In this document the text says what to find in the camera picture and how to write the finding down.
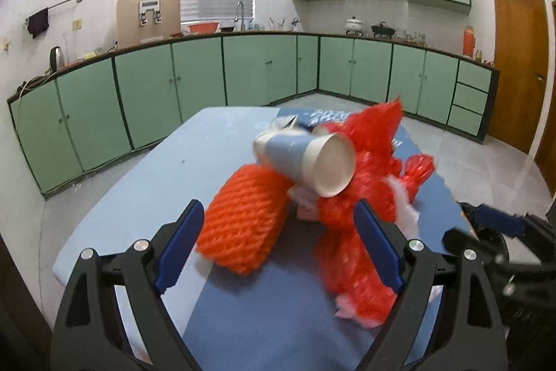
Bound black wok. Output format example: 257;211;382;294
371;22;397;39

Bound grey bracket on board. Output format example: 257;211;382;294
138;0;163;27

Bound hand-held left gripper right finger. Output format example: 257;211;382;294
353;200;510;371

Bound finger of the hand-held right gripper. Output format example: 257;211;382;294
460;201;528;240
442;227;509;267

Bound blue white paper cup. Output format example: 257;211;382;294
253;128;357;198

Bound orange foam net sleeve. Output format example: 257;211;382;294
195;163;292;277

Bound red plastic bag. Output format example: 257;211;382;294
400;154;436;202

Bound wooden door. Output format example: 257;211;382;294
491;0;549;156

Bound red basin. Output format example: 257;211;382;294
188;22;220;35

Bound white tissue paper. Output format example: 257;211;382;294
388;175;423;237

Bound dark towel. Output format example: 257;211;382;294
27;8;50;39

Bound metal towel bar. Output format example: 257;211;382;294
25;0;84;24

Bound red foam mesh net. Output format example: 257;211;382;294
313;99;407;322

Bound brown board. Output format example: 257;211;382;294
116;0;181;49

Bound green base cabinets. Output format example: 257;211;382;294
6;31;500;198

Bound pink paper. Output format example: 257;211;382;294
287;182;324;221

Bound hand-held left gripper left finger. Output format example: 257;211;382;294
51;199;205;371

